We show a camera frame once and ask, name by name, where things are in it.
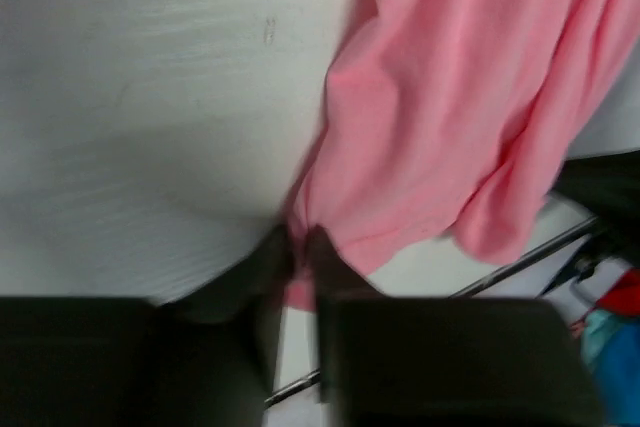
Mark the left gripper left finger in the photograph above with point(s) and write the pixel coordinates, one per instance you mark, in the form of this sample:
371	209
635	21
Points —
230	334

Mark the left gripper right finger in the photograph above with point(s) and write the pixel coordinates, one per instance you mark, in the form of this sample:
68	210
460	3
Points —
333	278

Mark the pink t shirt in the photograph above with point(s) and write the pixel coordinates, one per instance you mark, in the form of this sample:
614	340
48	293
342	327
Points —
454	116

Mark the blue and red cloth pile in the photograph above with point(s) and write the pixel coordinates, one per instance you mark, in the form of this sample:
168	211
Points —
609	343

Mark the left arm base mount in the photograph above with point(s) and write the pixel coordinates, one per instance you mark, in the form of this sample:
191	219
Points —
608	187

